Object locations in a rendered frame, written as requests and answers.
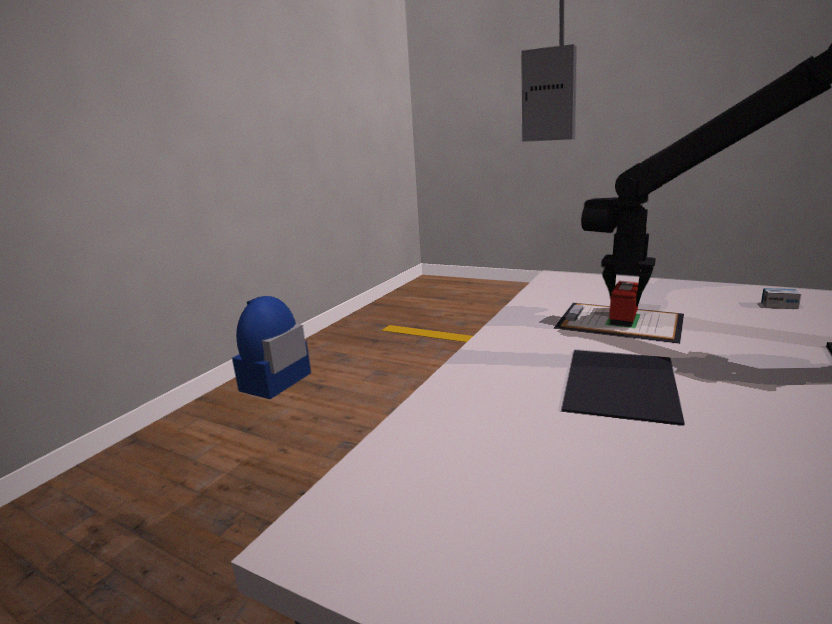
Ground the red self-inking stamp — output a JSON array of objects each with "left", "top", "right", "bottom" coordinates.
[{"left": 609, "top": 281, "right": 638, "bottom": 327}]

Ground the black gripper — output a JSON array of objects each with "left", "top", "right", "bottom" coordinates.
[{"left": 601, "top": 233, "right": 656, "bottom": 306}]

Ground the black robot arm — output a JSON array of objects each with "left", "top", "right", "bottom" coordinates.
[{"left": 581, "top": 44, "right": 832, "bottom": 261}]

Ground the small white and blue box of staples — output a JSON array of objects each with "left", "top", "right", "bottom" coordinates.
[{"left": 761, "top": 288, "right": 801, "bottom": 309}]

